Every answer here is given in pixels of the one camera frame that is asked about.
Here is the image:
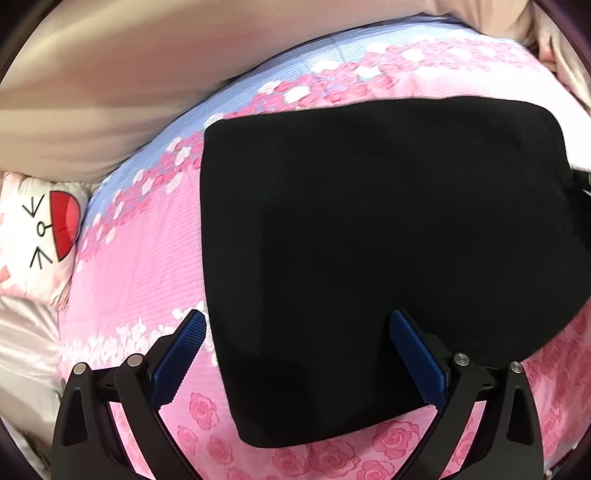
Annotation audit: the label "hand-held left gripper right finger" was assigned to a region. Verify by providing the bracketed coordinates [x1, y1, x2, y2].
[388, 309, 544, 480]

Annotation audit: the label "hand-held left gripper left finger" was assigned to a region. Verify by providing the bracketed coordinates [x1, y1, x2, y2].
[51, 309, 208, 480]

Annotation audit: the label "black pants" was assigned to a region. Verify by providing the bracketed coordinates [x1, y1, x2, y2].
[199, 98, 583, 420]

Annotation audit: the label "pink rose print blanket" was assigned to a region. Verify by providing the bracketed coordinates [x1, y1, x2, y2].
[58, 14, 591, 480]

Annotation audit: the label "shiny pale pink sheet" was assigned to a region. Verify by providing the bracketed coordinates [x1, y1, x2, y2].
[0, 295, 65, 453]

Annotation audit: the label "white cat face pillow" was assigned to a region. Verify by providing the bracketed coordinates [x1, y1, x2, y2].
[0, 171, 93, 305]

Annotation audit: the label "beige cloth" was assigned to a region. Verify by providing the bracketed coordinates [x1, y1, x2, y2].
[0, 0, 546, 185]

